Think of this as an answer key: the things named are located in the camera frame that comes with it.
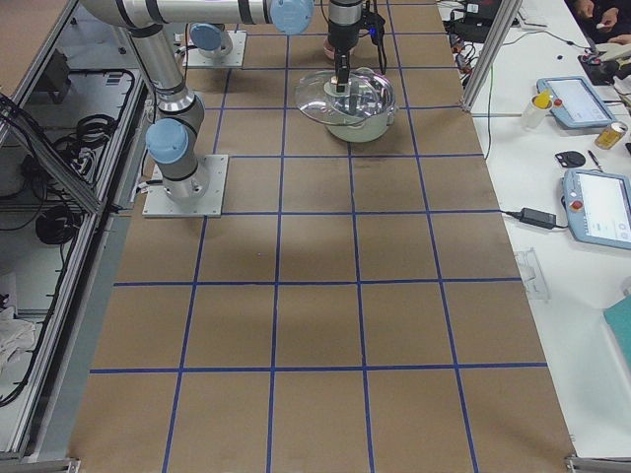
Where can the white crumpled cloth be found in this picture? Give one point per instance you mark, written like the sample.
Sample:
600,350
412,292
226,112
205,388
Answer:
17,336

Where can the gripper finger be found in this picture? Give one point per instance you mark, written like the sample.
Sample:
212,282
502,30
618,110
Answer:
342,70

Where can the white mug with banana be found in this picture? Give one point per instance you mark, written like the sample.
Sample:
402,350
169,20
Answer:
537,109

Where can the teach pendant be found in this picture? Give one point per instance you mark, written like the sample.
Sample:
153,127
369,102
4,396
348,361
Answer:
581,105
598,207

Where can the upper teach pendant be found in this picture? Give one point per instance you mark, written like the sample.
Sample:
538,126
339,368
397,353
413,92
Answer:
581,105

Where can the black power adapter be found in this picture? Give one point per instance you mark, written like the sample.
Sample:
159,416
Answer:
537,218

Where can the lower teach pendant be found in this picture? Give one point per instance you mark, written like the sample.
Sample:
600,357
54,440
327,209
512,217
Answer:
598,207

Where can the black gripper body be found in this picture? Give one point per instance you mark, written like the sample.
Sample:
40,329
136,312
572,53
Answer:
341,36

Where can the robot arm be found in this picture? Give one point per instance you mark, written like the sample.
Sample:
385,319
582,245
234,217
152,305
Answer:
171,139
211,40

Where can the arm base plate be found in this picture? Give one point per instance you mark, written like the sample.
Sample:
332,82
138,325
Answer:
192,59
197,196

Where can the aluminium frame post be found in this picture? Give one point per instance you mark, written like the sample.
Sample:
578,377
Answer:
494,40

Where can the pale green electric pot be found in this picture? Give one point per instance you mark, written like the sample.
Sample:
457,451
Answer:
365,111

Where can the yellow drink can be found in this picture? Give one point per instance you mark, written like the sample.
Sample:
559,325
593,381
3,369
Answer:
610,135

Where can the glass pot lid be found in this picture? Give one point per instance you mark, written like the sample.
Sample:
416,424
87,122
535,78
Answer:
309,95

